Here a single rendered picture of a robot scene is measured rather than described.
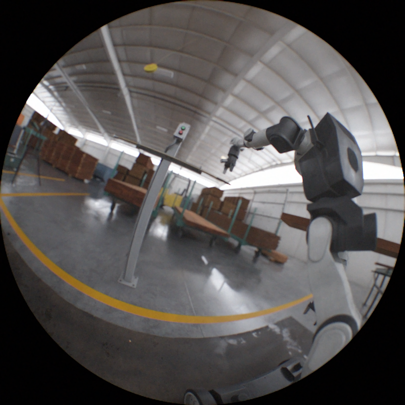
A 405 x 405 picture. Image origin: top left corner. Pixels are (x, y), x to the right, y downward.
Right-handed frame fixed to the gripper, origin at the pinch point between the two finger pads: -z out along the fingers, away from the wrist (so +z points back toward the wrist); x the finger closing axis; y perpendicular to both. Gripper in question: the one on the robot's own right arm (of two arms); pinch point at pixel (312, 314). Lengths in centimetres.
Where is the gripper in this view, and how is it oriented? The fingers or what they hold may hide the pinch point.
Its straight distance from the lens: 81.8
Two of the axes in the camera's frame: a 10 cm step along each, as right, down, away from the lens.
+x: 0.6, 0.8, 9.9
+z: 3.1, -9.5, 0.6
